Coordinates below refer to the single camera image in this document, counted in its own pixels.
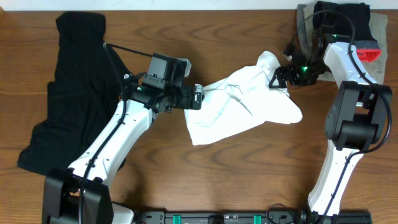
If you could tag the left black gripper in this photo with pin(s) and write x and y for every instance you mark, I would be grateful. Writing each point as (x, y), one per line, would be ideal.
(186, 102)

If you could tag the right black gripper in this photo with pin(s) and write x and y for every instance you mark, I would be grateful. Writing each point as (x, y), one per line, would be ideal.
(292, 78)

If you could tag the white t-shirt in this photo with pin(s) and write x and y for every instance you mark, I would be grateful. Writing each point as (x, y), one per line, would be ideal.
(240, 102)

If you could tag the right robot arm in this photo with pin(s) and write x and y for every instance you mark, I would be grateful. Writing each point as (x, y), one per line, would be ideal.
(358, 122)

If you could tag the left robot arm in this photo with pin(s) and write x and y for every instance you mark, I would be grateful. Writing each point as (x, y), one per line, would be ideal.
(80, 194)

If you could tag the folded olive grey garment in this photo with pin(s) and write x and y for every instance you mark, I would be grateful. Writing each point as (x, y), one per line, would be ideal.
(377, 25)

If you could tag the black t-shirt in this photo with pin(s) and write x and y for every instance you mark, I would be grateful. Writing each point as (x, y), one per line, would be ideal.
(82, 98)

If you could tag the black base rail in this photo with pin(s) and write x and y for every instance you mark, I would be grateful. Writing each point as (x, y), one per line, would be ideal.
(275, 216)

